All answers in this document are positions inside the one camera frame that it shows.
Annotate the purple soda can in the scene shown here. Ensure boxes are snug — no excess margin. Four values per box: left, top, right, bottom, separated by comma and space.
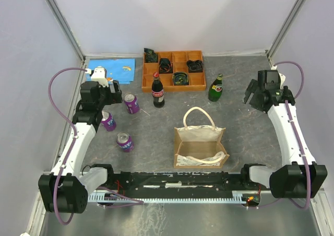
124, 93, 140, 114
101, 111, 116, 132
116, 132, 134, 152

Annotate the purple soda can front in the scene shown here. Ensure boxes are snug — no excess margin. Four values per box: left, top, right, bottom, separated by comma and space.
116, 132, 134, 152

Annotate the cola glass bottle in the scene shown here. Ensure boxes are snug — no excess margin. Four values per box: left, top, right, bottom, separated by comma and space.
152, 72, 165, 108

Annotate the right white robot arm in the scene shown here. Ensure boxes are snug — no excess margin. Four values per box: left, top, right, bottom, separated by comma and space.
239, 70, 328, 200

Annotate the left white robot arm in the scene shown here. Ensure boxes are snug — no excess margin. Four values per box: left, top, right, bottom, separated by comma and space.
38, 80, 122, 214

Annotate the blue patterned cloth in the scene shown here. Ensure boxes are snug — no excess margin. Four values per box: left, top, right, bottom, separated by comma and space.
88, 58, 136, 85

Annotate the green glass bottle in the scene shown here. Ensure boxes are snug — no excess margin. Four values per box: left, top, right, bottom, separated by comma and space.
208, 74, 223, 102

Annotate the dark rolled fabric top-left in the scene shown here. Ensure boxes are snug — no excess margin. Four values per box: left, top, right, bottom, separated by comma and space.
144, 48, 158, 63

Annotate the dark rolled fabric centre-left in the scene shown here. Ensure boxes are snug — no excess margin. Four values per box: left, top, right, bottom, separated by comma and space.
159, 58, 173, 74

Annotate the dark rolled fabric right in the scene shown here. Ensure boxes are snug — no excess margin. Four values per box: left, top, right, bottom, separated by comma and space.
186, 60, 204, 73

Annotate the dark rolled fabric bottom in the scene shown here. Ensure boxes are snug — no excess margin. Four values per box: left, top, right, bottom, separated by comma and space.
172, 72, 189, 86

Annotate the wooden compartment tray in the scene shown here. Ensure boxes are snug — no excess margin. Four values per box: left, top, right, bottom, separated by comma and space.
141, 50, 207, 93

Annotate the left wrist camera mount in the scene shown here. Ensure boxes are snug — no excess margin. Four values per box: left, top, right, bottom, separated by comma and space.
85, 66, 109, 87

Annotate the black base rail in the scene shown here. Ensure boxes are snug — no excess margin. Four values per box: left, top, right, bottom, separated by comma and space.
86, 171, 272, 199

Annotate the blue toothed cable duct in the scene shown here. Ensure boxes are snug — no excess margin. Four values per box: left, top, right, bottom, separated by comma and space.
88, 191, 260, 205

